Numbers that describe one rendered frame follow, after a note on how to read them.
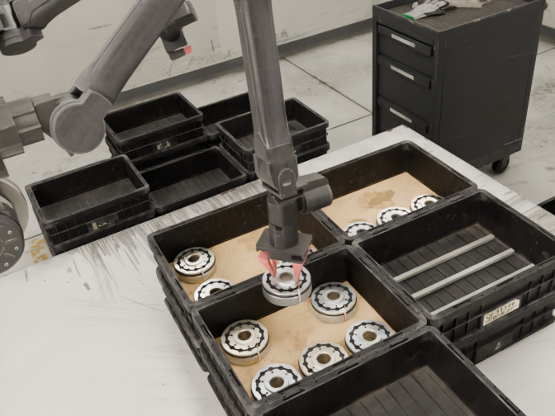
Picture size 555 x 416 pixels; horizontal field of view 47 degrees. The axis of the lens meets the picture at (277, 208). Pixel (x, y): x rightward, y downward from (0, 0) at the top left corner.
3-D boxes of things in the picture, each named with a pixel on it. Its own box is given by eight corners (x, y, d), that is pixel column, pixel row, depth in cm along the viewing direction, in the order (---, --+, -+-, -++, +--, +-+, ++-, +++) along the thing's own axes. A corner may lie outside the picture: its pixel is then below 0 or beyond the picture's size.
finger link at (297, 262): (279, 266, 135) (277, 230, 130) (312, 271, 133) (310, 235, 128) (269, 286, 130) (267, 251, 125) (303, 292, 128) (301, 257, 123)
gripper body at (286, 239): (265, 234, 131) (263, 205, 127) (313, 241, 128) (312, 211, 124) (255, 253, 126) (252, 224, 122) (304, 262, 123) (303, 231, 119)
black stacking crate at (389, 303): (257, 450, 119) (250, 413, 112) (198, 347, 140) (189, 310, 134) (426, 362, 132) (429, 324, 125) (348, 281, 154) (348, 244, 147)
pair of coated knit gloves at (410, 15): (416, 23, 272) (416, 16, 270) (390, 11, 286) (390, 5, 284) (461, 9, 281) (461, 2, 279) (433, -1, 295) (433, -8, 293)
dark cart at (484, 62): (426, 212, 305) (438, 32, 253) (371, 172, 338) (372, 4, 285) (517, 172, 327) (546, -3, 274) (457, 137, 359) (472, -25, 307)
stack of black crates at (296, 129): (257, 240, 276) (245, 152, 250) (227, 207, 298) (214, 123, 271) (334, 208, 290) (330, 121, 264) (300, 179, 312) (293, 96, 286)
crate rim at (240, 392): (250, 420, 113) (249, 412, 111) (190, 316, 135) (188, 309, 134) (430, 331, 126) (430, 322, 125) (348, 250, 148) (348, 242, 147)
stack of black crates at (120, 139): (139, 227, 291) (117, 143, 265) (120, 196, 313) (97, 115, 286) (218, 197, 305) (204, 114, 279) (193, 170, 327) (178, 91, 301)
